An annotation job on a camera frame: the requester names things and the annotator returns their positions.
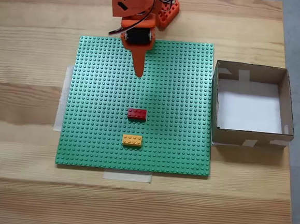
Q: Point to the red lego brick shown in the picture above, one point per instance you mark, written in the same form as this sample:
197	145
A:
137	114

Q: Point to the cardboard box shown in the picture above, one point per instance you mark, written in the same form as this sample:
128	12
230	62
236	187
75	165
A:
241	140

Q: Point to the yellow lego brick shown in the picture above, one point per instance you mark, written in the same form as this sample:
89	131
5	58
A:
131	139

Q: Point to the long masking tape strip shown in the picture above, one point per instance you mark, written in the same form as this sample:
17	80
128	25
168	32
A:
60	105

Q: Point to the short masking tape strip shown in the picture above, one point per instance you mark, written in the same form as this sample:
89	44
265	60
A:
126	177

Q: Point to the green lego baseplate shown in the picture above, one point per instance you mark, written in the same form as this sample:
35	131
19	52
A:
101	100

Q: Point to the white paper sheet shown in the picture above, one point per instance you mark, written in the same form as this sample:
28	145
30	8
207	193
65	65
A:
249	106

